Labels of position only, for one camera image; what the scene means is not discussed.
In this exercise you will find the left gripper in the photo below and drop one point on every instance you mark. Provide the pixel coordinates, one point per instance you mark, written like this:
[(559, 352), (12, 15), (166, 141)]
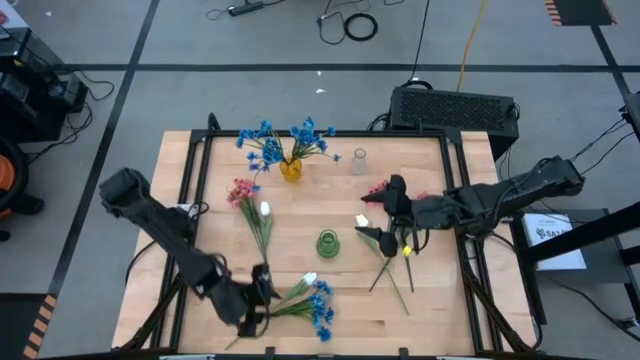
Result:
[(232, 300)]

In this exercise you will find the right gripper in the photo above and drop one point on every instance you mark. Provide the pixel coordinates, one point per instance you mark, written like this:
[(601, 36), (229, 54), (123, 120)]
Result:
[(427, 214)]

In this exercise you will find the white artificial tulip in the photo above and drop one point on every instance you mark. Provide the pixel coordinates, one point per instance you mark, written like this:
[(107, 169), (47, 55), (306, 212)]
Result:
[(310, 278), (265, 208), (361, 220)]

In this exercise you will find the pink artificial flower bunch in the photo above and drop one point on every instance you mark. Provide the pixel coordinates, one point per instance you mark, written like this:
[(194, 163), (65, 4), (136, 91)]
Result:
[(242, 190), (377, 189), (424, 195)]

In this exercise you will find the green glass vase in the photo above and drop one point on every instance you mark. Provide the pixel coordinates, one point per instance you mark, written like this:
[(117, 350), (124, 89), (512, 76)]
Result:
[(328, 245)]

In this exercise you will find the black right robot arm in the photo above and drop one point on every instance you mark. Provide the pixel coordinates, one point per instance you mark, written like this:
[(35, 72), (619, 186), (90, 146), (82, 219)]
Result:
[(515, 195)]

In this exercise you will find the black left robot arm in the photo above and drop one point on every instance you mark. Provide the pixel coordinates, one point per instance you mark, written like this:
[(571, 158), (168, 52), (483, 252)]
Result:
[(160, 225)]

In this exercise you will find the clear glass vase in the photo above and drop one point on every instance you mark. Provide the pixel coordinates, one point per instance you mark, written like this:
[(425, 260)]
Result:
[(359, 162)]

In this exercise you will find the yellow glass vase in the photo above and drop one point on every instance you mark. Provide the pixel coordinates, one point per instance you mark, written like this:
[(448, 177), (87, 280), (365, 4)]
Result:
[(291, 172)]

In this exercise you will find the yellow label tag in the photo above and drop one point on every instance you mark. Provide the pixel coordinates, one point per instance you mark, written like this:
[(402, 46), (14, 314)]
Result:
[(407, 250)]

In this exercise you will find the black mesh computer case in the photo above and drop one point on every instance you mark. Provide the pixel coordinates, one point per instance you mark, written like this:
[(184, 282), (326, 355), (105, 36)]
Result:
[(450, 110)]

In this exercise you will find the white printed sheet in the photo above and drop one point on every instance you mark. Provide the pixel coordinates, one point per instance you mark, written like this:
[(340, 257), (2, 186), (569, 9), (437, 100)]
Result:
[(555, 250)]

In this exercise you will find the black side stand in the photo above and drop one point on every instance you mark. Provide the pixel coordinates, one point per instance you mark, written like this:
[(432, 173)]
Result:
[(590, 232)]

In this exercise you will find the black mat hazard striped edge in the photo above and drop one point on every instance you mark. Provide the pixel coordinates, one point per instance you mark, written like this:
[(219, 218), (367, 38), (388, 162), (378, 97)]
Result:
[(15, 325), (580, 12)]

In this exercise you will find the black power strip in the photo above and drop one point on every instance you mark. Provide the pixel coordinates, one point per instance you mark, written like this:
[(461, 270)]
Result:
[(245, 8)]

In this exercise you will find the black device on stand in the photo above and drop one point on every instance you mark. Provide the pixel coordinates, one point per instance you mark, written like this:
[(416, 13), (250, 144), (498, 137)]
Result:
[(634, 112)]

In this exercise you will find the orange and black vacuum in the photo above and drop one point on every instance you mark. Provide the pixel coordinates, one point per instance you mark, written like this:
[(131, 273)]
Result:
[(6, 172)]

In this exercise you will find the black equipment cart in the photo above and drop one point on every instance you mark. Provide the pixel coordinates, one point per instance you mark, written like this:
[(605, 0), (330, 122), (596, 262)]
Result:
[(30, 100)]

